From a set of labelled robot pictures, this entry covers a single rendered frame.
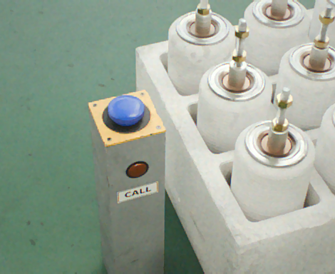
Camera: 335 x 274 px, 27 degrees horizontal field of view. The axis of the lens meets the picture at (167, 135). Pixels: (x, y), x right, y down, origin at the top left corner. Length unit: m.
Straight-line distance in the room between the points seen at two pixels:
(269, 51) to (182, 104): 0.15
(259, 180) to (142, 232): 0.17
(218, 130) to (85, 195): 0.29
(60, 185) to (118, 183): 0.34
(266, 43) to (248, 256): 0.32
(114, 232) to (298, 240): 0.23
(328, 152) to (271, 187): 0.10
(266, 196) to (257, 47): 0.27
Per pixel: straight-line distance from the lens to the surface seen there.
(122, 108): 0.77
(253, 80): 0.93
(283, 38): 1.02
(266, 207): 0.87
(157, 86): 1.02
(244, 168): 0.84
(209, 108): 0.92
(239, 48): 0.89
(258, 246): 0.86
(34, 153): 1.19
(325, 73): 0.96
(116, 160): 0.78
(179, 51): 0.99
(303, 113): 0.98
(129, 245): 0.91
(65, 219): 1.09
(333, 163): 0.91
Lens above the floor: 0.87
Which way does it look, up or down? 46 degrees down
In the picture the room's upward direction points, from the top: 1 degrees clockwise
